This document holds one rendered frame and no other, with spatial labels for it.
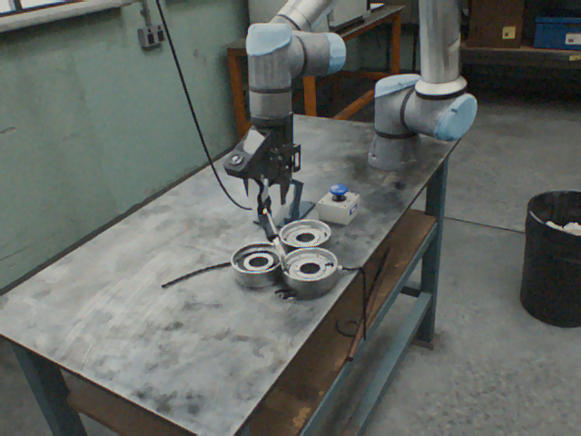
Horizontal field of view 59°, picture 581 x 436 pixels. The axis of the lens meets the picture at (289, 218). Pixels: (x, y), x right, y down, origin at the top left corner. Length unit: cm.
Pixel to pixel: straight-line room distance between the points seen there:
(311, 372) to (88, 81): 190
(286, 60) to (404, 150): 57
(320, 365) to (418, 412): 70
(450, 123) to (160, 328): 77
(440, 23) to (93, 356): 94
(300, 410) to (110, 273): 47
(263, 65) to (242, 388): 52
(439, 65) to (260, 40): 48
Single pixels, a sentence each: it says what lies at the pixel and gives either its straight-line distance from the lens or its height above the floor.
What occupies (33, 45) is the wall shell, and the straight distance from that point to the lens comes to 250.
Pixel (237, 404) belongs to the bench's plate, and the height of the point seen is 80.
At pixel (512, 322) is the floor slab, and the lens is 219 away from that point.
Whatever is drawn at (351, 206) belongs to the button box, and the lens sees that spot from 115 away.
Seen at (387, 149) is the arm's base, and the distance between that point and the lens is 139.
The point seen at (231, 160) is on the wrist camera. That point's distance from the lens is 90.
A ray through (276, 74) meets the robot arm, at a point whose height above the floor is 117.
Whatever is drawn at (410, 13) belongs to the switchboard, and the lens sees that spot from 477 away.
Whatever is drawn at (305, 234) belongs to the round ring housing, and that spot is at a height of 82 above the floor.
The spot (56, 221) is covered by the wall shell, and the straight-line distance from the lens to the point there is 264.
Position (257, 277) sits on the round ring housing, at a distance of 96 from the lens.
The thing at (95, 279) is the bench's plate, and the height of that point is 80.
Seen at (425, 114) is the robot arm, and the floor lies 98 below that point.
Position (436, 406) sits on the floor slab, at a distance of 184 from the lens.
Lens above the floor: 139
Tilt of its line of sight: 30 degrees down
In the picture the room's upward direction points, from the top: 5 degrees counter-clockwise
